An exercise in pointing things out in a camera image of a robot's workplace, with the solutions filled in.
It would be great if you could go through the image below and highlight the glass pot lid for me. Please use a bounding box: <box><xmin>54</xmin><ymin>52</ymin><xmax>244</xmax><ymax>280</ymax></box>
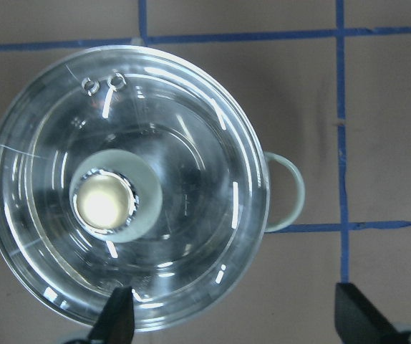
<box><xmin>0</xmin><ymin>44</ymin><xmax>271</xmax><ymax>333</ymax></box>

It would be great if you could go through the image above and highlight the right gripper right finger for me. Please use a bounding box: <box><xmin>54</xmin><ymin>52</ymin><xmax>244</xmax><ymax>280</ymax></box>
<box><xmin>334</xmin><ymin>282</ymin><xmax>410</xmax><ymax>344</ymax></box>

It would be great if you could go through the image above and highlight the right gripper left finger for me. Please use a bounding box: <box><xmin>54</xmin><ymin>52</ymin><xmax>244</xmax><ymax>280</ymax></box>
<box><xmin>87</xmin><ymin>286</ymin><xmax>135</xmax><ymax>344</ymax></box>

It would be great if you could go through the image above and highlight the pale green steel pot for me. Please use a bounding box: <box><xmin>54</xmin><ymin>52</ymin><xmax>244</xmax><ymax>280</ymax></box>
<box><xmin>0</xmin><ymin>42</ymin><xmax>306</xmax><ymax>334</ymax></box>

